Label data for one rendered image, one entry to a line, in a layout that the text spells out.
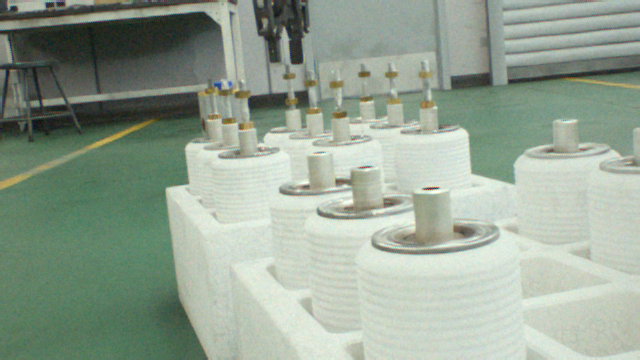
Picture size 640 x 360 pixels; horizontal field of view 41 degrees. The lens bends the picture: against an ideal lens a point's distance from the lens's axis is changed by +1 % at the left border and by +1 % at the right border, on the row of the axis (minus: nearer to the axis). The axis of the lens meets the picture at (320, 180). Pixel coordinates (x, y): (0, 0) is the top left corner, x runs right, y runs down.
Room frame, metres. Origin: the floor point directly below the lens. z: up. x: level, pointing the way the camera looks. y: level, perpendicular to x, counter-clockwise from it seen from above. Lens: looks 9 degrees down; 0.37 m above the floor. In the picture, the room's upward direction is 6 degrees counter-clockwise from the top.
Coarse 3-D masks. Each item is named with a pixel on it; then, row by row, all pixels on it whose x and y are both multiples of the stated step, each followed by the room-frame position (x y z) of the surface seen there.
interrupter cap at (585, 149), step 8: (552, 144) 0.82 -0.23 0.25; (584, 144) 0.81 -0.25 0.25; (592, 144) 0.80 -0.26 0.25; (600, 144) 0.79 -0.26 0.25; (528, 152) 0.78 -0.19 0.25; (536, 152) 0.78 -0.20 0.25; (544, 152) 0.78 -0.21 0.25; (552, 152) 0.79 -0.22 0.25; (584, 152) 0.75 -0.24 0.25; (592, 152) 0.75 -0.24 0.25; (600, 152) 0.75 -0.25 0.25; (608, 152) 0.76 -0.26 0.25
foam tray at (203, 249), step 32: (480, 192) 1.02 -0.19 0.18; (512, 192) 1.03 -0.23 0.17; (192, 224) 1.01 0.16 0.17; (256, 224) 0.95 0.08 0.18; (192, 256) 1.05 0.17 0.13; (224, 256) 0.93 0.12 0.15; (256, 256) 0.94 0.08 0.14; (192, 288) 1.09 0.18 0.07; (224, 288) 0.93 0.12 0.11; (192, 320) 1.14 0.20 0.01; (224, 320) 0.93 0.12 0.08; (224, 352) 0.93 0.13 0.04
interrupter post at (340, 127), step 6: (336, 120) 1.04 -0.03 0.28; (342, 120) 1.04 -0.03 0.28; (348, 120) 1.05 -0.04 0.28; (336, 126) 1.04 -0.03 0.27; (342, 126) 1.04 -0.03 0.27; (348, 126) 1.05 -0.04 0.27; (336, 132) 1.04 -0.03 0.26; (342, 132) 1.04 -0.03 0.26; (348, 132) 1.05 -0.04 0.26; (336, 138) 1.05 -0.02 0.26; (342, 138) 1.04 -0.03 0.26; (348, 138) 1.05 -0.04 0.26
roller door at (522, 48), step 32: (512, 0) 5.96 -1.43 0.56; (544, 0) 5.96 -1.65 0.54; (576, 0) 5.96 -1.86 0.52; (608, 0) 5.97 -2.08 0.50; (512, 32) 5.96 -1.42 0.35; (544, 32) 5.96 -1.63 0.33; (576, 32) 5.98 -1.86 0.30; (608, 32) 5.96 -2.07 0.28; (512, 64) 5.96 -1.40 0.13; (544, 64) 5.97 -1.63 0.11; (576, 64) 5.97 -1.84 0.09; (608, 64) 5.96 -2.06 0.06
